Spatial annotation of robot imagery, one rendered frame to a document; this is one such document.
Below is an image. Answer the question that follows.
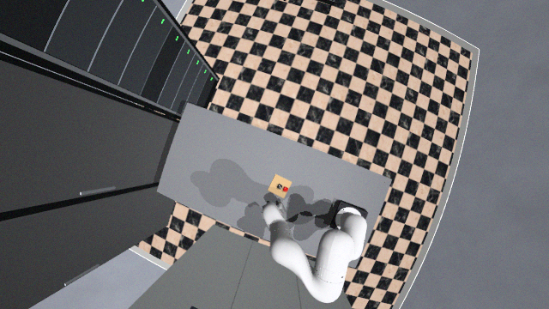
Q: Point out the tan mat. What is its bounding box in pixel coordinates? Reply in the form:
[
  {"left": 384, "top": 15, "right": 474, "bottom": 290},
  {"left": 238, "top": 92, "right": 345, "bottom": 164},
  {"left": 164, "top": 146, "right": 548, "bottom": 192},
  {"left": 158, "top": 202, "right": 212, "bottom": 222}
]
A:
[{"left": 268, "top": 174, "right": 292, "bottom": 198}]

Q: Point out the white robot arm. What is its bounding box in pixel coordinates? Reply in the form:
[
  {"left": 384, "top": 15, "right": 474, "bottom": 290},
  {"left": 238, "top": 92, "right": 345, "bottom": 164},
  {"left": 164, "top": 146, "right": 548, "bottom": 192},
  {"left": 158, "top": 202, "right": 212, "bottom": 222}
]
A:
[{"left": 261, "top": 202, "right": 367, "bottom": 303}]

